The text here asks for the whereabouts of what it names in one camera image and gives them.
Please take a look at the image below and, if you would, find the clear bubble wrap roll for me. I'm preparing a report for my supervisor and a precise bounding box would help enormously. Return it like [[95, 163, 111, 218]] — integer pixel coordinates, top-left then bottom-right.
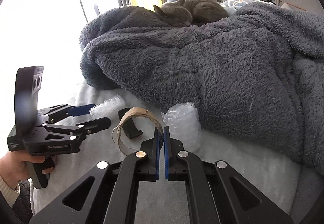
[[90, 95, 126, 120]]

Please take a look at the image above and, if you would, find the white mattress bed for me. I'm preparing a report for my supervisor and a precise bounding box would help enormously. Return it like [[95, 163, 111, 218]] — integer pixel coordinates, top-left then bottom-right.
[[31, 84, 299, 223]]

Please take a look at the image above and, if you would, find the brown cardboard tape ring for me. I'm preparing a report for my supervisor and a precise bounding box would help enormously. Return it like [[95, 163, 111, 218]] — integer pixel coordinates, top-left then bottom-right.
[[111, 107, 165, 156]]

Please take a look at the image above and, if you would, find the dark grey fleece blanket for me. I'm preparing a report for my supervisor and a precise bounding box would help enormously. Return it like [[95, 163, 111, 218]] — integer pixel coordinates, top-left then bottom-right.
[[80, 3, 323, 174]]

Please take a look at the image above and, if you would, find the person left hand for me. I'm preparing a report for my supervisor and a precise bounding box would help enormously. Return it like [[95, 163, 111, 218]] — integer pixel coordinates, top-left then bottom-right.
[[0, 150, 45, 189]]

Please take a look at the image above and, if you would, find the grey cat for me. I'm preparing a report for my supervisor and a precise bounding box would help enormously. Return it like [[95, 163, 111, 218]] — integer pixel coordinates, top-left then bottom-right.
[[153, 0, 228, 27]]

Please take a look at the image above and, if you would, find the left white sleeve forearm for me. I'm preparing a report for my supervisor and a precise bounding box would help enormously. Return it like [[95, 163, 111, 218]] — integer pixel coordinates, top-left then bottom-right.
[[0, 177, 20, 208]]

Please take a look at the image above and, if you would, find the black curved plastic piece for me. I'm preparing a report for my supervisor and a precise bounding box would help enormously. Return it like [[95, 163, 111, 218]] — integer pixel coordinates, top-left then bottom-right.
[[117, 108, 143, 139]]

